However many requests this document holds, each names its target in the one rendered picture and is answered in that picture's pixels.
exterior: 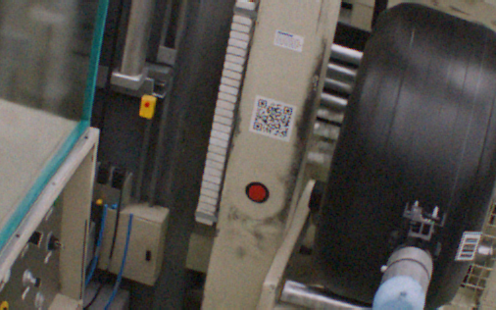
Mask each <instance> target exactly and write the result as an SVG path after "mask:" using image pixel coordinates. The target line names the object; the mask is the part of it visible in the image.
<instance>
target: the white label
mask: <svg viewBox="0 0 496 310"><path fill-rule="evenodd" d="M482 235H483V232H464V234H463V237H462V240H461V243H460V246H459V248H458V251H457V254H456V258H455V261H463V260H464V261H473V260H474V257H475V254H476V251H477V248H478V246H479V244H480V241H481V238H482Z"/></svg>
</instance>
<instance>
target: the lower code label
mask: <svg viewBox="0 0 496 310"><path fill-rule="evenodd" d="M295 112H296V106H293V105H289V104H286V103H282V102H278V101H274V99H271V98H268V97H264V96H261V95H256V97H255V103H254V108H253V113H252V118H251V123H250V128H249V131H252V132H255V133H260V134H263V135H267V136H270V137H274V138H277V139H282V140H285V141H289V139H290V134H291V131H292V126H293V121H294V116H295Z"/></svg>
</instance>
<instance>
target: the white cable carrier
mask: <svg viewBox="0 0 496 310"><path fill-rule="evenodd" d="M259 2H260V0H237V2H236V6H239V7H243V8H247V9H250V10H254V11H259V6H260V3H259ZM234 13H235V16H234V18H233V21H234V23H233V24H232V32H230V33H229V36H230V38H229V39H228V46H227V48H226V52H227V53H226V54H225V61H224V66H223V67H224V69H223V77H222V81H221V83H222V84H221V86H220V93H219V99H218V103H217V106H218V107H217V109H215V113H217V114H215V115H214V121H213V125H212V131H211V137H210V141H209V142H210V144H209V148H208V150H209V151H208V154H207V160H206V167H205V171H204V172H205V174H204V176H203V181H202V188H201V195H200V198H199V200H200V201H199V204H198V209H197V211H200V212H204V214H207V215H211V216H215V217H219V213H220V205H221V200H222V197H223V196H222V193H223V185H224V179H225V173H226V171H227V164H228V157H229V151H230V149H231V142H232V136H233V133H234V131H233V130H234V128H235V121H236V118H237V116H238V113H239V106H240V98H241V96H242V93H241V92H242V91H243V84H244V81H245V79H244V78H245V76H246V69H247V65H248V64H247V62H248V60H249V53H250V46H251V45H252V40H251V39H252V38H253V30H254V29H255V26H254V24H255V23H256V18H254V17H251V16H247V15H243V14H240V13H236V12H234ZM196 221H197V222H200V223H203V224H207V225H211V224H212V223H213V222H211V221H208V220H204V219H201V218H198V217H196Z"/></svg>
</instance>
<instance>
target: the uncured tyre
mask: <svg viewBox="0 0 496 310"><path fill-rule="evenodd" d="M495 191H496V32H495V31H493V30H492V29H491V28H489V27H486V26H481V25H477V24H475V23H472V22H471V21H468V20H464V19H462V18H458V17H455V16H452V15H451V14H448V13H445V12H441V11H438V10H435V9H432V8H430V7H428V6H425V5H422V4H419V3H412V2H402V3H400V4H397V5H395V6H393V7H391V8H390V9H389V8H388V9H386V10H384V11H382V12H380V13H379V15H378V17H377V19H376V21H375V23H374V26H373V29H372V32H371V34H370V36H369V38H368V40H367V42H366V47H365V49H364V51H363V54H362V57H361V59H360V62H359V65H358V68H357V73H356V76H355V79H354V82H353V85H352V88H351V91H350V95H349V98H348V101H347V104H346V108H345V111H344V115H343V119H342V122H341V125H340V129H339V132H338V136H337V138H336V143H335V146H334V150H333V154H332V157H331V161H330V165H329V170H328V173H327V177H326V181H325V185H324V189H323V194H322V202H321V206H320V211H319V215H318V220H317V226H316V227H315V233H314V243H313V252H312V262H311V264H312V267H313V268H314V270H315V272H316V273H317V275H318V277H319V280H320V282H322V285H323V286H324V287H326V288H327V289H329V290H330V291H332V292H334V293H335V294H339V295H343V296H346V297H349V298H352V299H358V300H362V301H365V302H367V303H373V302H374V299H375V296H376V294H377V292H378V290H379V286H380V283H381V279H382V276H383V273H384V272H381V269H382V267H383V266H385V267H386V266H387V264H388V261H389V259H390V257H391V256H390V255H389V253H390V250H391V249H389V248H387V246H388V242H389V240H390V237H391V235H392V232H394V231H399V227H400V224H401V222H402V220H403V217H404V213H405V210H406V206H407V202H409V205H408V208H407V211H411V208H412V205H415V203H416V201H418V206H419V207H422V211H421V215H422V212H425V213H427V214H430V217H429V219H430V218H431V216H432V214H433V212H434V210H435V207H437V208H438V211H437V215H436V218H438V217H439V219H438V222H437V224H438V225H441V222H442V219H443V216H444V213H446V217H445V222H444V226H443V229H442V232H441V234H440V237H439V239H438V242H439V243H440V244H441V249H440V252H439V256H438V259H437V261H436V260H433V264H432V272H431V275H430V280H429V284H428V287H427V292H426V296H425V299H424V307H423V310H435V309H438V308H440V307H442V306H443V305H445V304H447V303H449V302H451V301H452V299H453V298H454V296H455V294H456V292H457V290H458V289H459V287H460V285H461V283H462V281H463V279H464V277H465V275H466V273H467V271H468V268H469V267H470V265H471V261H464V260H463V261H455V258H456V254H457V251H458V248H459V246H460V243H461V240H462V237H463V234H464V233H472V232H475V233H483V230H484V227H485V224H486V221H487V218H488V213H489V209H490V206H491V203H492V199H493V196H494V193H495ZM407 211H406V212H407Z"/></svg>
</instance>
